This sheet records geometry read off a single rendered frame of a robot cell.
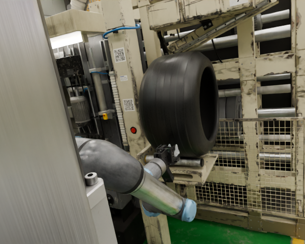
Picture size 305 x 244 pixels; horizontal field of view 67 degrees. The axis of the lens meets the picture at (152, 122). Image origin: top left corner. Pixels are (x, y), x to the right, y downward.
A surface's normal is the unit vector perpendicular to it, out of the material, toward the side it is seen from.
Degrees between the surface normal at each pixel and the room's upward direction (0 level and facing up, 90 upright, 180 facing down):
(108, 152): 45
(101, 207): 90
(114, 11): 90
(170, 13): 90
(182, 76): 51
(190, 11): 90
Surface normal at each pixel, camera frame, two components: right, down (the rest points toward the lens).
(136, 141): -0.45, 0.29
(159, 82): -0.46, -0.31
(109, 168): 0.23, -0.09
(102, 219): 0.88, -0.02
